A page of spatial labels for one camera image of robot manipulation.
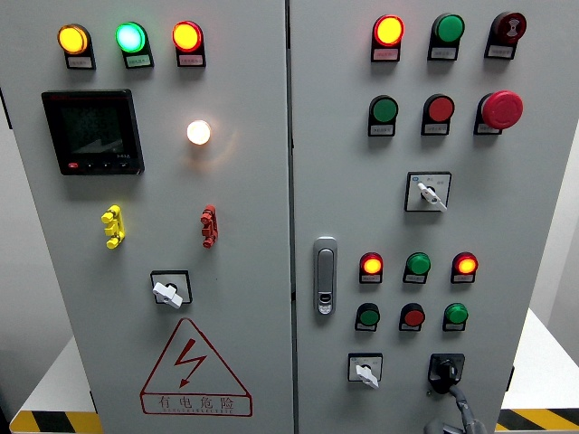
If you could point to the black knob turn switch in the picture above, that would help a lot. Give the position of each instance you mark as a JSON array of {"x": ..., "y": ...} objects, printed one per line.
[{"x": 445, "y": 370}]

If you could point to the black door hinge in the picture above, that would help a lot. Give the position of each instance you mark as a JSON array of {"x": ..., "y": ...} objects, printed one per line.
[
  {"x": 5, "y": 108},
  {"x": 93, "y": 401},
  {"x": 511, "y": 379}
]

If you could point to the black yellow striped tape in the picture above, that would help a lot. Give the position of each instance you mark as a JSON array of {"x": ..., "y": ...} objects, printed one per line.
[
  {"x": 52, "y": 422},
  {"x": 538, "y": 419}
]

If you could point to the small green lamp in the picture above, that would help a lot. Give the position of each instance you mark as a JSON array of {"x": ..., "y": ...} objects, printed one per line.
[
  {"x": 418, "y": 264},
  {"x": 456, "y": 314}
]

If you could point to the small red push button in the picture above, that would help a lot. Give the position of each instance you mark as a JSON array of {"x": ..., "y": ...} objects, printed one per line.
[{"x": 414, "y": 317}]

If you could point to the small green push button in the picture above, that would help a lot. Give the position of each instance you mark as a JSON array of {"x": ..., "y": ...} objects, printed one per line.
[{"x": 369, "y": 317}]

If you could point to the small red lamp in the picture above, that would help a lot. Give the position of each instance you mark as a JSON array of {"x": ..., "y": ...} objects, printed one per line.
[
  {"x": 371, "y": 265},
  {"x": 465, "y": 265}
]

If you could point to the pale grey cabinet door with lock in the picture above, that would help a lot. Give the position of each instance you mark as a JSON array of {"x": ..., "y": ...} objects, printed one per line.
[{"x": 493, "y": 217}]

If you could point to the silver door lock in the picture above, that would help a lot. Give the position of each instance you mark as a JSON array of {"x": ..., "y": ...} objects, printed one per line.
[{"x": 325, "y": 271}]

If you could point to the red warning triangle sticker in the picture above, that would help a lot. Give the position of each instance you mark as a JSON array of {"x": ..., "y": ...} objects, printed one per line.
[{"x": 194, "y": 402}]

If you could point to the large red push button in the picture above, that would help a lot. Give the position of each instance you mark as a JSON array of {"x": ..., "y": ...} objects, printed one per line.
[{"x": 441, "y": 109}]

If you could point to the large red stop button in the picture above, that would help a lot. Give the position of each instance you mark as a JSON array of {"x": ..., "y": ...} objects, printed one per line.
[{"x": 503, "y": 110}]

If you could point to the pale grey cabinet door with display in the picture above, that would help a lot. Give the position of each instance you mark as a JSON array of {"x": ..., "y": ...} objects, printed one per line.
[{"x": 244, "y": 203}]

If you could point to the large green push button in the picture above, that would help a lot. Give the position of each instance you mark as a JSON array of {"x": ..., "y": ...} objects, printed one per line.
[{"x": 385, "y": 110}]

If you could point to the large green lamp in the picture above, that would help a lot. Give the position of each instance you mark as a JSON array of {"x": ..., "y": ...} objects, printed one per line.
[
  {"x": 130, "y": 37},
  {"x": 449, "y": 28}
]

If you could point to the white round lamp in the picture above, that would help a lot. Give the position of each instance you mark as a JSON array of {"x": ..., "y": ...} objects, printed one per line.
[{"x": 199, "y": 132}]

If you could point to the dark red buzzer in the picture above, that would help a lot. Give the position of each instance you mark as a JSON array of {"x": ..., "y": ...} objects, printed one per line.
[{"x": 511, "y": 26}]

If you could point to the large red lamp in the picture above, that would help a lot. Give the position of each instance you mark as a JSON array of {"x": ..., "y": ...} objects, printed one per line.
[
  {"x": 187, "y": 36},
  {"x": 388, "y": 30}
]

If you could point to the black display meter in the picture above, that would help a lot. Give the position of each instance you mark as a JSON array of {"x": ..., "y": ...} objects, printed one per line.
[{"x": 92, "y": 131}]

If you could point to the large yellow lamp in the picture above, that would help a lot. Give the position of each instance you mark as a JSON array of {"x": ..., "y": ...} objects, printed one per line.
[{"x": 72, "y": 40}]

